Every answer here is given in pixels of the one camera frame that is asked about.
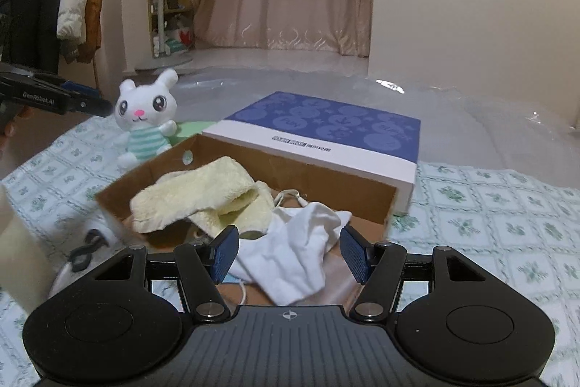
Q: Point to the person's left hand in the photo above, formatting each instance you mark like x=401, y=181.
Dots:
x=11, y=124

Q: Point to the white cloth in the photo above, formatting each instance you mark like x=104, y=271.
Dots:
x=290, y=251

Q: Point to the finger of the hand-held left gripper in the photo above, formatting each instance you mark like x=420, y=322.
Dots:
x=77, y=87
x=93, y=106

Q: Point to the floral tablecloth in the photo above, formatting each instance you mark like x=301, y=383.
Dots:
x=475, y=210

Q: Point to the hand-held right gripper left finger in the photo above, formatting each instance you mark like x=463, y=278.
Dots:
x=224, y=254

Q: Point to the blue and white box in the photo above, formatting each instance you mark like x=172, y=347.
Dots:
x=335, y=128

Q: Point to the black puffer jacket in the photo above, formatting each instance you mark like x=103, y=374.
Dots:
x=27, y=6

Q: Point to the blue face mask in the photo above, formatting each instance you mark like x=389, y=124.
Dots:
x=232, y=278

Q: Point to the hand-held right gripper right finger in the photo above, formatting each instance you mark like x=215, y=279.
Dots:
x=355, y=256

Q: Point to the brown cardboard box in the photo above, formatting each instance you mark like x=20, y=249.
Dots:
x=317, y=184

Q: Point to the plastic covered mattress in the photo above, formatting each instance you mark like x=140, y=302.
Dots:
x=317, y=78

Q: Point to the pale yellow towel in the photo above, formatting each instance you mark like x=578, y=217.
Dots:
x=190, y=192
x=253, y=210

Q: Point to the white bunny plush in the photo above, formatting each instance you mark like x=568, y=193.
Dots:
x=140, y=119

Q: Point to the white plastic piece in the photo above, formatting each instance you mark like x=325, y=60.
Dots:
x=68, y=278

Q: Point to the gold clothes rack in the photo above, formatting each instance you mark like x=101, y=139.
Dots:
x=94, y=72

